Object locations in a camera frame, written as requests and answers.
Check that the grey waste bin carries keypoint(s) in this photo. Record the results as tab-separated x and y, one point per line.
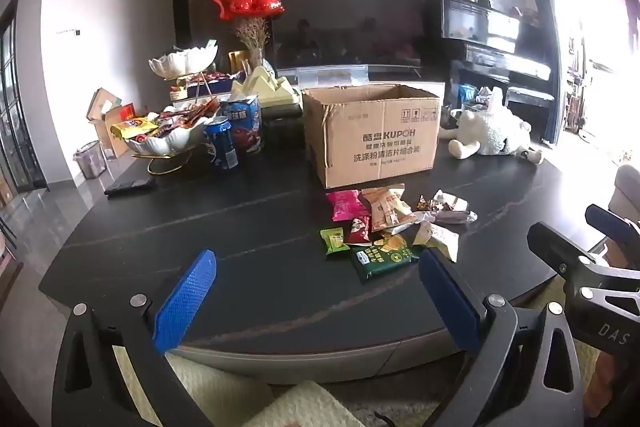
91	161

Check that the black piano bench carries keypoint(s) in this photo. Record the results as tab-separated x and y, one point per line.
525	96

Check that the brown cardboard box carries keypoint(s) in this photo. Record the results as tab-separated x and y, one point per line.
375	142

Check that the blue soda can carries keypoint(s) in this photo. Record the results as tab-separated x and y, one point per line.
221	144

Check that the brown chocolate packet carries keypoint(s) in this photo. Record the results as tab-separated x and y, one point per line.
426	203

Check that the light green snack packet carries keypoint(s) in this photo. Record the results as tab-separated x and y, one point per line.
334	242

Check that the silver snack packet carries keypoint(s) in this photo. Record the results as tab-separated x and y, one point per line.
452	217

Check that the white plush sheep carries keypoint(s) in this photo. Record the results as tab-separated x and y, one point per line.
490	132

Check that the blue plastic bag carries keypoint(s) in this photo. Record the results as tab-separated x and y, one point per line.
467	94

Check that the heap of red snack sticks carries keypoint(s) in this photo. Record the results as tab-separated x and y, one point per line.
192	114

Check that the cream rug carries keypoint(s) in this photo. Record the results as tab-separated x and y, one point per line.
210	392

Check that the blue cookie box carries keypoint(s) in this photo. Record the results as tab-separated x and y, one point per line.
245	122

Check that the gold paper bag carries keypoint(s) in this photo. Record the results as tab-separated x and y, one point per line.
239	61

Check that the red heart balloon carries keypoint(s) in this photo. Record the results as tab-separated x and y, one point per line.
257	4
227	2

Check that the small red snack packet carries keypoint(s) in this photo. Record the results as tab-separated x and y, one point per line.
358	230

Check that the white shell tiered stand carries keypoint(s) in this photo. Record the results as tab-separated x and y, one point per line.
182	59

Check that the person's right forearm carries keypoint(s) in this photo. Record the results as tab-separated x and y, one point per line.
617	384

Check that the black flat case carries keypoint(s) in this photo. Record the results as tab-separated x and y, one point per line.
130	186

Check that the open cardboard boxes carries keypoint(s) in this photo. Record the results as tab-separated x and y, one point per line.
107	117

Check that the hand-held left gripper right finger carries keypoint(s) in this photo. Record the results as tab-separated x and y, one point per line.
449	302

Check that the white and gold snack packet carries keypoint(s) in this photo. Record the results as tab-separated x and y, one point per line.
440	237

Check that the grey chair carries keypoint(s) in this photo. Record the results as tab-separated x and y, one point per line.
627	192

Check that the black piano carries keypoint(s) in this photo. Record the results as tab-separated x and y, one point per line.
480	52

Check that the dark green cracker packet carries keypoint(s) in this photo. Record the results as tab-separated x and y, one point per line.
380	261

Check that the black television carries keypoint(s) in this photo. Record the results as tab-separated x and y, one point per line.
350	27

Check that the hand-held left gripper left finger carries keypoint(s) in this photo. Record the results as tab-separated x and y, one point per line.
184	304

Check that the clear plastic storage box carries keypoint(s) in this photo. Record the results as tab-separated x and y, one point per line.
332	76

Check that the dried flower bouquet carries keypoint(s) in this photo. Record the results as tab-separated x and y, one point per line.
254	34

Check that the orange snack packet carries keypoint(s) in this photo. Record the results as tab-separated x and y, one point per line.
387	207

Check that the black framed glass door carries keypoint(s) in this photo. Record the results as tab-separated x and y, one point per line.
15	117

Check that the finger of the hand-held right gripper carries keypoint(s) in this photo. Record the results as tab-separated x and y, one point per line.
555	249
607	219

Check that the pink snack packet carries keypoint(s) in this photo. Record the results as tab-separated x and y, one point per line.
346	206

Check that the yellow snack packet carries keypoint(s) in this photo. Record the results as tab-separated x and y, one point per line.
132	127

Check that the white snack packet red print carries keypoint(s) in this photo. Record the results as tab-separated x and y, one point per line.
450	201

